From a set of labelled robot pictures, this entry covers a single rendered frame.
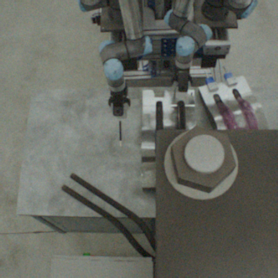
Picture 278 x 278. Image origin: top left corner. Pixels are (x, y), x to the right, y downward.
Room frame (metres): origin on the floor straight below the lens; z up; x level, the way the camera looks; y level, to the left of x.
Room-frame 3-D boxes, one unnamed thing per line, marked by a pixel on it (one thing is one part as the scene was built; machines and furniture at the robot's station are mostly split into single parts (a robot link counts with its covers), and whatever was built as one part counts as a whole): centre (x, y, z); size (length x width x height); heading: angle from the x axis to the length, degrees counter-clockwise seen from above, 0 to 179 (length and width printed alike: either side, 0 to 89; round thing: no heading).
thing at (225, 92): (0.74, -0.49, 0.86); 0.50 x 0.26 x 0.11; 11
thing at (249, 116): (0.74, -0.49, 0.90); 0.26 x 0.18 x 0.08; 11
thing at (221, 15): (1.32, -0.46, 1.09); 0.15 x 0.15 x 0.10
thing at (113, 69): (0.85, 0.09, 1.25); 0.09 x 0.08 x 0.11; 10
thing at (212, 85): (0.99, -0.38, 0.86); 0.13 x 0.05 x 0.05; 11
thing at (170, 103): (0.69, -0.13, 0.87); 0.50 x 0.26 x 0.14; 174
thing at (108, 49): (0.95, 0.09, 1.25); 0.11 x 0.11 x 0.08; 10
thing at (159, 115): (0.71, -0.14, 0.92); 0.35 x 0.16 x 0.09; 174
